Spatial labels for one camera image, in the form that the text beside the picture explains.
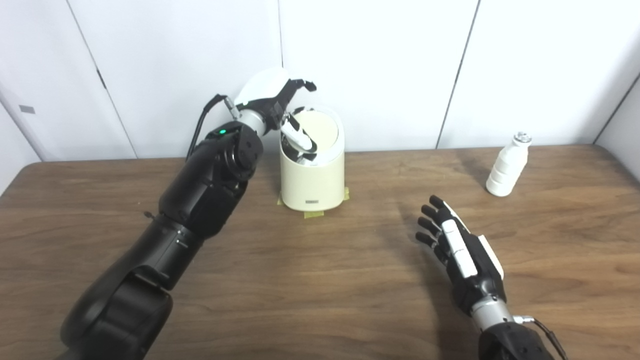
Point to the cream-colored round bin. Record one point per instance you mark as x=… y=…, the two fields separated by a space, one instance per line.
x=310 y=182

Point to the cream round bin lid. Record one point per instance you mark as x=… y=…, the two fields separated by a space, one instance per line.
x=324 y=131

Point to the small white plastic bottle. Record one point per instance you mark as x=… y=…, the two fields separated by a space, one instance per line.
x=506 y=170

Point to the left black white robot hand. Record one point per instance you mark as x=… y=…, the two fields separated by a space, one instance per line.
x=262 y=90

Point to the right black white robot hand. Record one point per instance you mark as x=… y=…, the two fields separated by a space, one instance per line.
x=472 y=270

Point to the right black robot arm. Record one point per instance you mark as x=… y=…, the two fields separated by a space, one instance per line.
x=510 y=342

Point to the grey wall label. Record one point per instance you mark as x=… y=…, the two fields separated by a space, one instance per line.
x=26 y=109

